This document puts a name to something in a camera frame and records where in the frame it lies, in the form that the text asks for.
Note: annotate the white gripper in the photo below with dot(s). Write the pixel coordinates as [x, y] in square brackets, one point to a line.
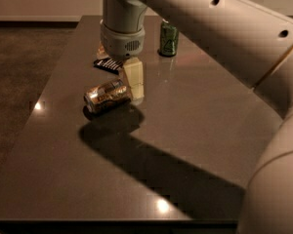
[121, 44]

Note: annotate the orange soda can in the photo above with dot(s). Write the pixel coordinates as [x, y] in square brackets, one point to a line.
[107, 95]

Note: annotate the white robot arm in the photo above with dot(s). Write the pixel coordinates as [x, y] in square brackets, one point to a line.
[252, 50]

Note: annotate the green soda can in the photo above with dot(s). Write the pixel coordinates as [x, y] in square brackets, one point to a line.
[169, 36]

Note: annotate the black snack bar wrapper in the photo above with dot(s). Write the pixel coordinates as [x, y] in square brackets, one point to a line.
[108, 64]

